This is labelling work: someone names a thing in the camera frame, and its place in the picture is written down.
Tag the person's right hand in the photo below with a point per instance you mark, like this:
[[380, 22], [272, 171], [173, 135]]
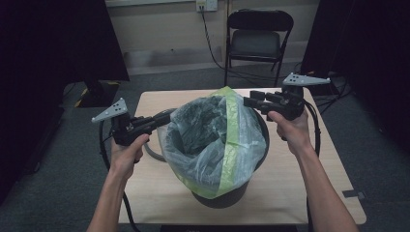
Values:
[[295, 135]]

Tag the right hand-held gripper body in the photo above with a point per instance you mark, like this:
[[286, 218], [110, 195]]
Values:
[[291, 103]]

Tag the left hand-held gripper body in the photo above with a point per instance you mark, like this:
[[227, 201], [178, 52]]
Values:
[[122, 132]]

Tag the clear butterfly print garbage bag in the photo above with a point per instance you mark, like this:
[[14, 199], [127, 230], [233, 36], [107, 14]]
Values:
[[206, 161]]

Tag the person's left hand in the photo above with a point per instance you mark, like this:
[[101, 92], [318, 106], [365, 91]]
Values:
[[124, 159]]

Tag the black folding chair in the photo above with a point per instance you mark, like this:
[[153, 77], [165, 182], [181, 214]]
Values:
[[256, 42]]

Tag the dark curtain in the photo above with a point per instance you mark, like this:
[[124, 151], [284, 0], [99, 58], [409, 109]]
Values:
[[370, 64], [48, 64]]

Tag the black ribbed trash bin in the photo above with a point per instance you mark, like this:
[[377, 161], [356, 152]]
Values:
[[225, 201]]

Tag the grey tape strip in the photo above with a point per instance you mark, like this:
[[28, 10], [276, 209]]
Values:
[[351, 194]]

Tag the white wall socket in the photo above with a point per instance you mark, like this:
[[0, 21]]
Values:
[[207, 5]]

